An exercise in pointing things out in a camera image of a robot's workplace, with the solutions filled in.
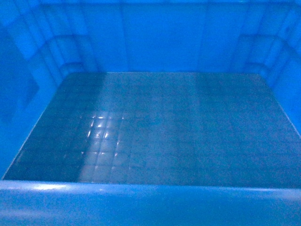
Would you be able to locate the large blue plastic crate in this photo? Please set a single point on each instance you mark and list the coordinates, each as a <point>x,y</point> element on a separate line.
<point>150,112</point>

